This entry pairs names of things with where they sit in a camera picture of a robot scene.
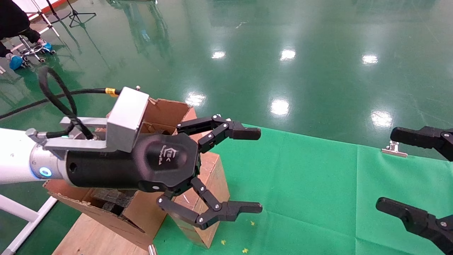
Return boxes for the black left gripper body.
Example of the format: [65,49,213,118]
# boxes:
[65,133,202,194]

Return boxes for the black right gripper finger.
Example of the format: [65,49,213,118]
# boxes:
[376,197,453,255]
[390,126,453,162]

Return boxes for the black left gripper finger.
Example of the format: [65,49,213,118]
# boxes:
[176,114,262,153]
[157,177,263,230]

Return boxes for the large open cardboard carton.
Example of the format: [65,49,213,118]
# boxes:
[42,97,230,250]

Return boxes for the green table cloth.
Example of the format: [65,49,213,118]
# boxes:
[152,124,453,255]

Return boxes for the black tripod stand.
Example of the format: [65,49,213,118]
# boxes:
[65,0,97,28]

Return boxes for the metal swivel stool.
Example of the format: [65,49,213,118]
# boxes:
[18,34,53,64]

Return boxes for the white office table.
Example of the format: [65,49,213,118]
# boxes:
[21,0,61,38]

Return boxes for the seated person in black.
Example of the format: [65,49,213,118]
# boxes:
[0,0,55,70]

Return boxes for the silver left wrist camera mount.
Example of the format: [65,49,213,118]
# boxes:
[44,87,150,151]

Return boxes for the black cable with yellow tag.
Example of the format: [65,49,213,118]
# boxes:
[0,67,122,140]

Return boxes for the white tube frame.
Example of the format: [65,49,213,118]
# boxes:
[0,194,58,255]

